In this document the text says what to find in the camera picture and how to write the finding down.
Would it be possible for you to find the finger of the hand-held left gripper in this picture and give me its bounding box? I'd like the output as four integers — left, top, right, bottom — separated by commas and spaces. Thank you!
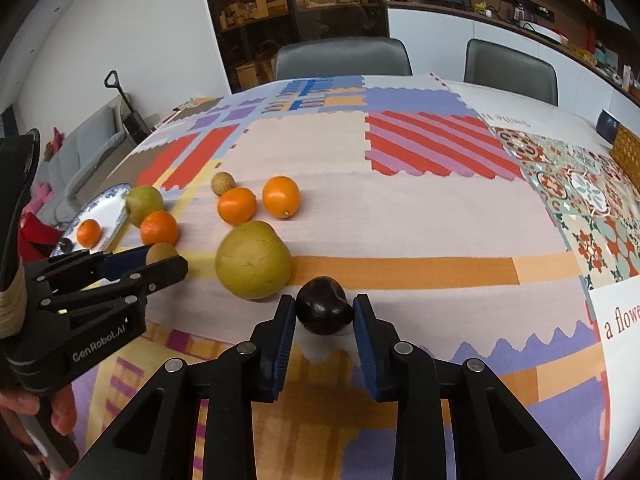
22, 246, 151, 293
40, 256, 190, 318

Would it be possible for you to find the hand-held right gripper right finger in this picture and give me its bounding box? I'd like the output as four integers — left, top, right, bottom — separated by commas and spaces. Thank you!
352, 294, 608, 480

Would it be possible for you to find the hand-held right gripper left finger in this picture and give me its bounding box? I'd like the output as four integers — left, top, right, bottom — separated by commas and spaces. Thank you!
72, 294, 297, 480

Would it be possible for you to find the brown kiwi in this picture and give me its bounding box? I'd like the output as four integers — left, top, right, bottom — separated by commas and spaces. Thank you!
146, 242, 179, 265

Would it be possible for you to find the blue and white plate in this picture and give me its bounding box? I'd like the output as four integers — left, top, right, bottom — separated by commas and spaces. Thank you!
54, 182, 133, 256

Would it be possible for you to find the dark purple plum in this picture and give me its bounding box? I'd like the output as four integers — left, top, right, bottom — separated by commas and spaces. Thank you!
296, 276, 353, 336

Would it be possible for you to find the large yellow pear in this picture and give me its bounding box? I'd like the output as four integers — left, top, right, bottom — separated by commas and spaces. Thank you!
215, 220, 293, 301

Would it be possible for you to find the round orange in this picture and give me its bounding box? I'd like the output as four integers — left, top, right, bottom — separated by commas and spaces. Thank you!
218, 187, 258, 226

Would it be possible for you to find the smooth oval orange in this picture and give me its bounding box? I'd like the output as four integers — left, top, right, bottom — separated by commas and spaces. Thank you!
262, 176, 301, 219

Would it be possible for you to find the person's left hand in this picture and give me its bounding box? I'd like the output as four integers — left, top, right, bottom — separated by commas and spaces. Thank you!
0, 385, 78, 436

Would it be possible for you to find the small mandarin orange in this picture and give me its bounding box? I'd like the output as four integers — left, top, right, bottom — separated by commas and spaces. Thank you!
76, 219, 102, 249

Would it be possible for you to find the green round fruit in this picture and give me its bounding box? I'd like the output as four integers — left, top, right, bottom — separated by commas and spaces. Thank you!
125, 185, 166, 228

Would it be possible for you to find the red cloth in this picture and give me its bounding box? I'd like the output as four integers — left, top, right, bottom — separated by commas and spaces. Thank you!
20, 212, 66, 261

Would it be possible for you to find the small tan speckled fruit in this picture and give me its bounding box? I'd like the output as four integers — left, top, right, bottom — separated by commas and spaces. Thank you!
211, 171, 236, 197

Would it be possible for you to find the grey sofa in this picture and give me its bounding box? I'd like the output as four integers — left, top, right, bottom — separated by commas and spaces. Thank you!
42, 105, 128, 221

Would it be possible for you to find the patchwork colourful tablecloth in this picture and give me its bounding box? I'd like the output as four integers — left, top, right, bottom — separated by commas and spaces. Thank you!
70, 74, 608, 480

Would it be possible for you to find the black stick vacuum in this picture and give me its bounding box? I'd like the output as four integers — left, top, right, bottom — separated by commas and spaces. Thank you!
104, 71, 148, 143

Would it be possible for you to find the dark glass cabinet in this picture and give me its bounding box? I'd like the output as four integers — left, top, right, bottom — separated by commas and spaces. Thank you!
197, 0, 391, 95

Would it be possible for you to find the grey wide chair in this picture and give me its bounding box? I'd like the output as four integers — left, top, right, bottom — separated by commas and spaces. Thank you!
274, 37, 413, 82

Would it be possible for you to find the grey narrow chair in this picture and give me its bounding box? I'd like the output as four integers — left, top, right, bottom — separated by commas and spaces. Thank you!
463, 39, 559, 107

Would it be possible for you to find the white sideboard cabinet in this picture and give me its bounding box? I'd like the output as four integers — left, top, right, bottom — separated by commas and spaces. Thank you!
387, 2, 640, 126

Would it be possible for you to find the wicker basket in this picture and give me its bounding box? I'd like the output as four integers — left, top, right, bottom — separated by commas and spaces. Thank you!
610, 125, 640, 173

